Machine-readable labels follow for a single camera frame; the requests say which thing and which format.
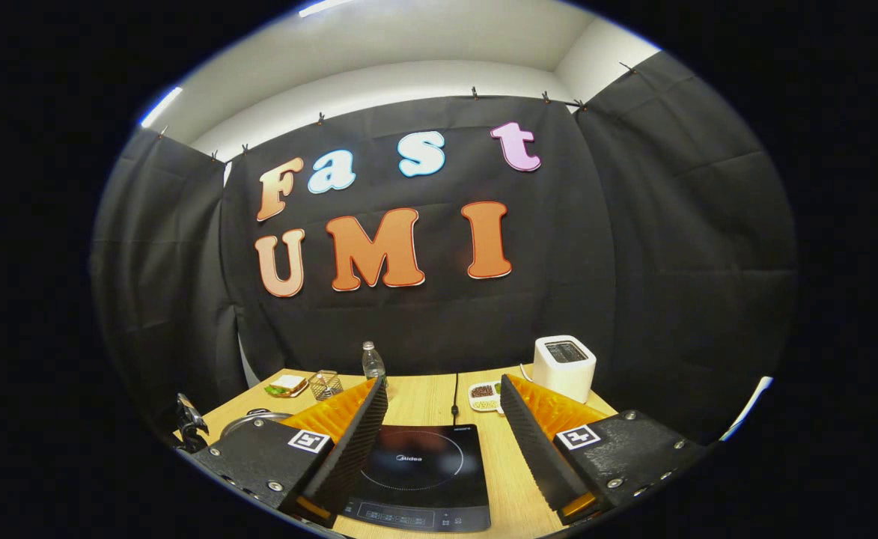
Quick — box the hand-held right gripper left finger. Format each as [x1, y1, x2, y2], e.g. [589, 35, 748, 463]
[184, 377, 389, 529]

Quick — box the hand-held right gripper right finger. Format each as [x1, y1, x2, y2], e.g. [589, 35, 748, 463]
[500, 374, 709, 525]

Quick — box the steel pot with black handle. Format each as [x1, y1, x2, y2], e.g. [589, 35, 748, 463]
[218, 407, 294, 444]

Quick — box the black induction cooktop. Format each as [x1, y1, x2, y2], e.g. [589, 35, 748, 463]
[338, 424, 492, 534]

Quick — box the white divided dish of beans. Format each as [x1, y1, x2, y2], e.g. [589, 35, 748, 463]
[469, 380, 505, 414]

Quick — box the white toaster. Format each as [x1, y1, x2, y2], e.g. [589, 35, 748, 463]
[533, 335, 597, 405]

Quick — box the sandwich on white plate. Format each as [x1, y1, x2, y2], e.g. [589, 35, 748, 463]
[264, 374, 308, 399]

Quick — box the clear plastic water bottle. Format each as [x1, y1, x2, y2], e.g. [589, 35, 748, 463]
[362, 341, 387, 384]

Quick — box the black backdrop cloth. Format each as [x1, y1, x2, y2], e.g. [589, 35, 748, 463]
[91, 51, 799, 450]

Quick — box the wire mesh utensil holder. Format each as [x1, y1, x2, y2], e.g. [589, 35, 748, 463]
[308, 370, 344, 401]

